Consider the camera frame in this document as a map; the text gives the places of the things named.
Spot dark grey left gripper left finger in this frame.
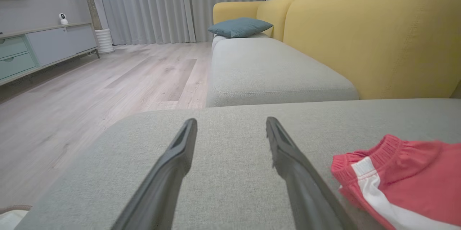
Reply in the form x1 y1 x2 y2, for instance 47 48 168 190
110 118 198 230

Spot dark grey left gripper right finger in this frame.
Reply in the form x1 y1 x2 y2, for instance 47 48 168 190
266 116 357 230

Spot red shorts with white stripe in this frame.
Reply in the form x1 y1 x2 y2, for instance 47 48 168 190
331 134 461 230

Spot large grey sofa seat cushion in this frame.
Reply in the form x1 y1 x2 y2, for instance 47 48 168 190
14 98 461 230

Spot beige laundry basket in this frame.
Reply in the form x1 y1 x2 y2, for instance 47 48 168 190
0 205 33 230

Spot white ribbed cylinder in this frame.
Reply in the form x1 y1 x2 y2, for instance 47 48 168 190
95 28 115 54

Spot yellow sofa backrest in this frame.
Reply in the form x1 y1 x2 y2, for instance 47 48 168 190
212 0 461 100

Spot blue throw pillow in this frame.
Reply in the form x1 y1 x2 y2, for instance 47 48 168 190
207 17 273 39

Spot grey teal TV cabinet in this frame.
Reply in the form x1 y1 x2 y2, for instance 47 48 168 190
0 22 100 86

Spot grey pleated curtain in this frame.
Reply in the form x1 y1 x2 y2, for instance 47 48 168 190
85 0 268 45

